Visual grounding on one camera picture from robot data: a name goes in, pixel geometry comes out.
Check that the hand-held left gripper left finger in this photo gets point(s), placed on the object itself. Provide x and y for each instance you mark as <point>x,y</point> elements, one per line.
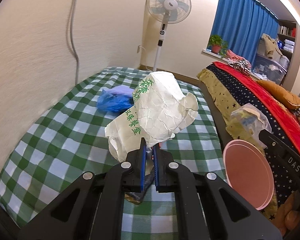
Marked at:
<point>143,165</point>

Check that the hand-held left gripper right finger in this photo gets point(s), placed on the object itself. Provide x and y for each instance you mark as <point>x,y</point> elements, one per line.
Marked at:
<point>157,170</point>

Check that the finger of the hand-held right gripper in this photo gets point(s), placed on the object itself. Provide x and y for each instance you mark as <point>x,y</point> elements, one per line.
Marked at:
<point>266,136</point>

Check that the clear plastic bag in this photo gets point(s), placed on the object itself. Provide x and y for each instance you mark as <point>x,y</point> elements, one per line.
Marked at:
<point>247,120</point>

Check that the dark wrapper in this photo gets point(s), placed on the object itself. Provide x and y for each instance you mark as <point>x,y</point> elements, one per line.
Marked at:
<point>143,192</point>

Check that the pink bin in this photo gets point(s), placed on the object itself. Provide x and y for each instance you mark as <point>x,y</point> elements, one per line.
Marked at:
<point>247,175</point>

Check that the white paper bag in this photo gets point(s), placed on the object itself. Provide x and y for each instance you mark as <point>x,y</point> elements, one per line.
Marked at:
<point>160,110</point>

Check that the blue plastic bag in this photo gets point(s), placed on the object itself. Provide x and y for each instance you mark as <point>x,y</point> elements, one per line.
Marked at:
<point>113,101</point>

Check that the red blanket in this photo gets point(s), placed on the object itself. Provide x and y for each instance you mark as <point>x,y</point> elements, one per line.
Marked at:
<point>262,95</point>

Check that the orange pillow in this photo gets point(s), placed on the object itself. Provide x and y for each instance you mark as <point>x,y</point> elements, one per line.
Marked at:
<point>281,92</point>

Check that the orange soft object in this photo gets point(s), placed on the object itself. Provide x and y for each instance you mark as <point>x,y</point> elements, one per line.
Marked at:
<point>293,215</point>

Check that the star print quilt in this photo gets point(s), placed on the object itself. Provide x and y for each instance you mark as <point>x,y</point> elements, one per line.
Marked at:
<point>230,92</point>

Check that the clear plastic storage box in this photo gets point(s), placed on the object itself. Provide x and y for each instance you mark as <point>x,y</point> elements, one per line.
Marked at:
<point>272,68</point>

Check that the striped cloth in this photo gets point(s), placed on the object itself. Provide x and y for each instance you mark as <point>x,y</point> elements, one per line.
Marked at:
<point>241,66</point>

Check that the green checked bed cover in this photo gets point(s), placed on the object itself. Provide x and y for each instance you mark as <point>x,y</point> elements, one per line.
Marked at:
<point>65,135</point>

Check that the pink cloth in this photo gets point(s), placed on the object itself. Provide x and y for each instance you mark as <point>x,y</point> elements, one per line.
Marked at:
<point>232,54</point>

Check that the beige jacket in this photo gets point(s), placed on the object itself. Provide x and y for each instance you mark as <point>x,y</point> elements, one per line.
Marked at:
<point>270,45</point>

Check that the white window sill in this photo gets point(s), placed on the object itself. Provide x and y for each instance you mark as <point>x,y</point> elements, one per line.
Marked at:
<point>208,52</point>

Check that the bookshelf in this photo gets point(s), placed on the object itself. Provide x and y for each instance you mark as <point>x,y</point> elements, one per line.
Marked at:
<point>287,35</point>

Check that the potted green plant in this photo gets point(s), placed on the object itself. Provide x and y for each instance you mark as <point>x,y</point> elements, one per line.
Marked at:
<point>217,43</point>

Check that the blue curtain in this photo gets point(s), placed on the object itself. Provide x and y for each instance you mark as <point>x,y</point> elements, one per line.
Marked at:
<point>242,22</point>

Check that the white standing fan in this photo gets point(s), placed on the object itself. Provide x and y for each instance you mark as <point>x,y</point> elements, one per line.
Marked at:
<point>168,3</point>

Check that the grey bed frame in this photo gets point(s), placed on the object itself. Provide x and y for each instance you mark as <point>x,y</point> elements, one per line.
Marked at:
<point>215,105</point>

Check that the white wall socket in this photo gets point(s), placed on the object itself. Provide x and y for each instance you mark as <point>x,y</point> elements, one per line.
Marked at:
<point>138,48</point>

